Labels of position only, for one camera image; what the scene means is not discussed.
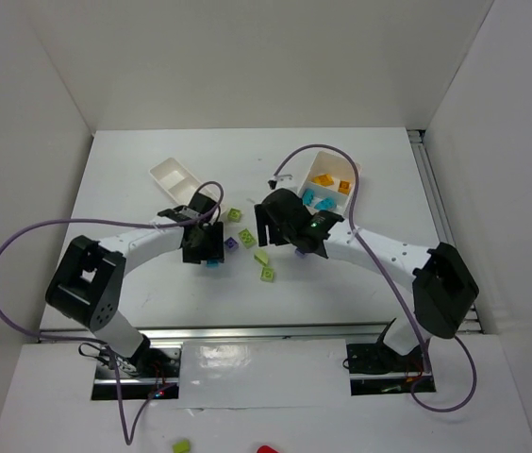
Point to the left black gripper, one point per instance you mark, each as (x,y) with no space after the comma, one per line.
(205,250)

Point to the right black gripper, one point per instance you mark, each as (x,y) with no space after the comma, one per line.
(271,226)

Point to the teal square lego brick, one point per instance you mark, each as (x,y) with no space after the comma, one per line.
(212,263)

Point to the green long lego brick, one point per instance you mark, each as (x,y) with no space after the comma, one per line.
(247,238)

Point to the purple square lego brick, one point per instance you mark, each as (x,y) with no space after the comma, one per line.
(231,244)

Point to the green sloped lego brick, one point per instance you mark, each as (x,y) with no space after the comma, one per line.
(261,257)

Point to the green square lego brick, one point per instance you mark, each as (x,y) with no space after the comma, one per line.
(234,215)

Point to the teal long lego brick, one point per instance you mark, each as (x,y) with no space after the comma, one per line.
(308,197)

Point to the green lego brick front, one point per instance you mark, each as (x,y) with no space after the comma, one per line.
(267,274)

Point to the orange sloped lego brick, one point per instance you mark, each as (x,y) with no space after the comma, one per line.
(325,180)

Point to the teal rounded lego brick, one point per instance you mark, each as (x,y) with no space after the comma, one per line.
(326,204)

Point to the orange square lego brick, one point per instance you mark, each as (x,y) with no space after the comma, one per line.
(344,187)

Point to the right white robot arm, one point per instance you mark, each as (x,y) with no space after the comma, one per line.
(442,287)

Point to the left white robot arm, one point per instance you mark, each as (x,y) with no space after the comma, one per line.
(88,282)

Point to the small white divided tray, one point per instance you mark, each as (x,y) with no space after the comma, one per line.
(176,180)

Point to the large white divided tray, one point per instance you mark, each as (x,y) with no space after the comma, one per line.
(340,168)

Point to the green lego outside workspace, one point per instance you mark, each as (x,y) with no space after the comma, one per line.
(182,446)

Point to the red object bottom edge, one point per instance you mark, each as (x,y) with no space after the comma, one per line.
(266,449)

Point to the aluminium rail front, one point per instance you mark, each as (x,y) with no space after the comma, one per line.
(265,332)

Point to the aluminium rail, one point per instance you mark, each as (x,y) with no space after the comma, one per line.
(471,324)
(265,332)

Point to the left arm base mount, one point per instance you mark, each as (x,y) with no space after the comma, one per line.
(160,377)

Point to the aluminium rail right side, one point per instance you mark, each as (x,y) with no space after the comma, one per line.
(471,324)

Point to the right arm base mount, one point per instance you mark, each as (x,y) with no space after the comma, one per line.
(374,369)

